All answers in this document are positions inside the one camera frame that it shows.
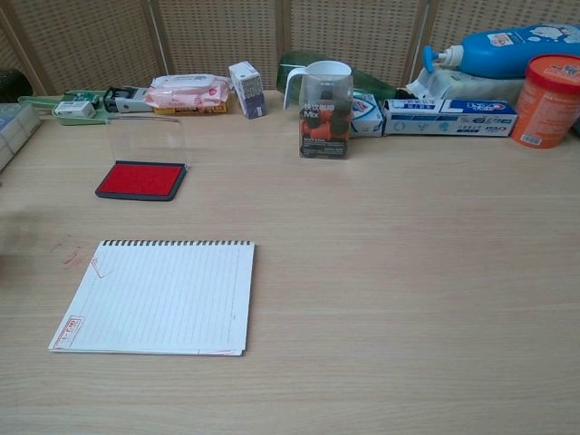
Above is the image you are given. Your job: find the white and purple carton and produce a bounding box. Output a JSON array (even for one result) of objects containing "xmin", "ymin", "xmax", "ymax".
[{"xmin": 227, "ymin": 60, "xmax": 269, "ymax": 121}]

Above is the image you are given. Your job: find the pink wet wipes pack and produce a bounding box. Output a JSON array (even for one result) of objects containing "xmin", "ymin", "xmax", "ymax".
[{"xmin": 143, "ymin": 72, "xmax": 234, "ymax": 111}]

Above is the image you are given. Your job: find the green plastic tray with handle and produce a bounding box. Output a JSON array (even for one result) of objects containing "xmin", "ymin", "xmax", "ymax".
[{"xmin": 17, "ymin": 90, "xmax": 121, "ymax": 127}]

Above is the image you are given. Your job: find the flat yellow box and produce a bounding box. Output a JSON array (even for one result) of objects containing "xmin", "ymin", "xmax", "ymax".
[{"xmin": 153, "ymin": 101, "xmax": 229, "ymax": 117}]

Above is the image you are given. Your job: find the white and blue toothpaste box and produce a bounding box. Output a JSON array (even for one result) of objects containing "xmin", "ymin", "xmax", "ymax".
[{"xmin": 381, "ymin": 98, "xmax": 519, "ymax": 139}]

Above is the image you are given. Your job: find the white wipes pack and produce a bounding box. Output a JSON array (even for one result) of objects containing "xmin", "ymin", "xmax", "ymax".
[{"xmin": 404, "ymin": 67, "xmax": 532, "ymax": 103}]

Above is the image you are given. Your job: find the black and white stapler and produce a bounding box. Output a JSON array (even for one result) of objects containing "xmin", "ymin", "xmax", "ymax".
[{"xmin": 102, "ymin": 84, "xmax": 153, "ymax": 114}]

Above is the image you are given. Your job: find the red ink pad clear lid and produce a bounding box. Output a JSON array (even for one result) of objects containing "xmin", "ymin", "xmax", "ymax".
[{"xmin": 94, "ymin": 114, "xmax": 189, "ymax": 202}]

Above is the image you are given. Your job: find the white and blue soap box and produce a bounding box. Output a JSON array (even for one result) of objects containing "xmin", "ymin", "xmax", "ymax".
[{"xmin": 349, "ymin": 92, "xmax": 384, "ymax": 139}]

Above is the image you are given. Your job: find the green plastic bottle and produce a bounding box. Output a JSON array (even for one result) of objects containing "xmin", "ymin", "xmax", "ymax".
[{"xmin": 275, "ymin": 51, "xmax": 410, "ymax": 102}]

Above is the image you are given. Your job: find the small white cardboard box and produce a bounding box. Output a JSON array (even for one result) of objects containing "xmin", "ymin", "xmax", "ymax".
[{"xmin": 52, "ymin": 100, "xmax": 97, "ymax": 121}]

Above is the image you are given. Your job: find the white cup with handle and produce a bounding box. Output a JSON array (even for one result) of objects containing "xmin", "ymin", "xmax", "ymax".
[{"xmin": 282, "ymin": 60, "xmax": 353, "ymax": 111}]

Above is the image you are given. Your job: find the blue pump bottle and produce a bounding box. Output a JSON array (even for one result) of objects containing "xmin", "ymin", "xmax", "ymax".
[{"xmin": 422, "ymin": 23, "xmax": 580, "ymax": 81}]

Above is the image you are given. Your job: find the wooden lattice folding screen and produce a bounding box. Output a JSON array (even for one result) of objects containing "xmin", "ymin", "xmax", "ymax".
[{"xmin": 0, "ymin": 0, "xmax": 580, "ymax": 97}]

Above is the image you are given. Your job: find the pastel tissue multipack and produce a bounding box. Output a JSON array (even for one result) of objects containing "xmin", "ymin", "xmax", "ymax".
[{"xmin": 0, "ymin": 102, "xmax": 44, "ymax": 173}]

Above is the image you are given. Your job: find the white spiral lined notebook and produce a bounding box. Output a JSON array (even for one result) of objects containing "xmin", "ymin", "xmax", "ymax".
[{"xmin": 47, "ymin": 239, "xmax": 256, "ymax": 358}]

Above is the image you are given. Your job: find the orange cylindrical tub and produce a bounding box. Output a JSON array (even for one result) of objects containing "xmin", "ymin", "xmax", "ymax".
[{"xmin": 510, "ymin": 53, "xmax": 580, "ymax": 150}]

